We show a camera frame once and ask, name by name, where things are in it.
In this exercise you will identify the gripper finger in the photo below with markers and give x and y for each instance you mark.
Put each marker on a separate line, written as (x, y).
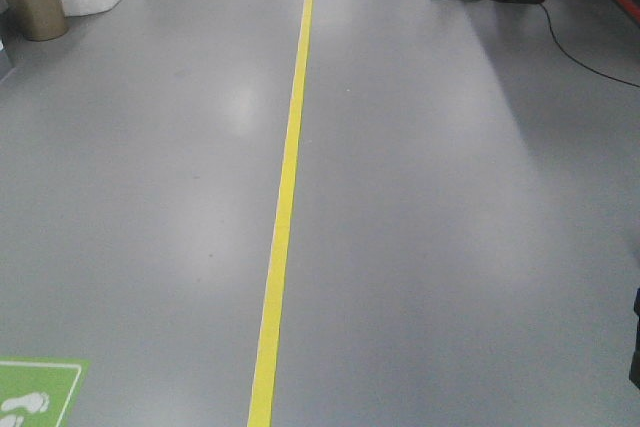
(634, 372)

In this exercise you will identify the green footprint floor sticker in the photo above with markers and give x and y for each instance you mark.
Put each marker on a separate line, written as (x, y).
(40, 391)

